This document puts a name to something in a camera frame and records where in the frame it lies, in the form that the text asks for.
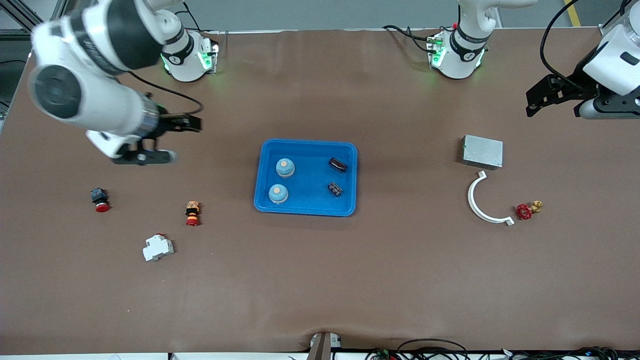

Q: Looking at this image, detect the blue desk bell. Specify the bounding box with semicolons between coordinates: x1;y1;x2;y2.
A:
268;183;289;205
275;157;296;179

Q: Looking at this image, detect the white curved plastic bracket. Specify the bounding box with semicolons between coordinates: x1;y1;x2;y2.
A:
467;171;516;227

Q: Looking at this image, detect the blue plastic tray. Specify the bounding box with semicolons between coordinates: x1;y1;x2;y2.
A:
253;138;359;217

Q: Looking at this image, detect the red push button black base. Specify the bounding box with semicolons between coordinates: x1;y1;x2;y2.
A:
90;187;111;213

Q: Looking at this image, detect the silver metal box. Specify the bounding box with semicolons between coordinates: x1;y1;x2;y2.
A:
461;134;504;171

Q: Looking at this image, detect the white circuit breaker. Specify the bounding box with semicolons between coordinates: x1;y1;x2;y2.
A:
142;234;175;262

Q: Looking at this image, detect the metal table edge clamp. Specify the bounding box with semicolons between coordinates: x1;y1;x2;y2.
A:
309;332;343;360

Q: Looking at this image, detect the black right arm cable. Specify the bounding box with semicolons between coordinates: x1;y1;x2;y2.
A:
129;71;205;117

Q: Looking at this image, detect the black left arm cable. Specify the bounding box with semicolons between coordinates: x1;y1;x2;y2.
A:
540;0;583;83

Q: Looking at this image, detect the red handle brass valve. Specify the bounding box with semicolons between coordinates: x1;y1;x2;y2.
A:
516;200;544;221

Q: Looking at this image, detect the aluminium profile frame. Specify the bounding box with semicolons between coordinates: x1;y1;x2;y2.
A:
0;0;71;46

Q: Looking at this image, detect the black cable at arm base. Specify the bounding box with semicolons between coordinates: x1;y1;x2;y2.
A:
382;24;433;53

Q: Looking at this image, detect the black cable bundle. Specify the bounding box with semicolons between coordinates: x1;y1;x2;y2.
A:
500;346;623;360

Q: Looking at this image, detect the black looped cable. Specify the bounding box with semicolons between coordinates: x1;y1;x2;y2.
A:
397;338;469;360

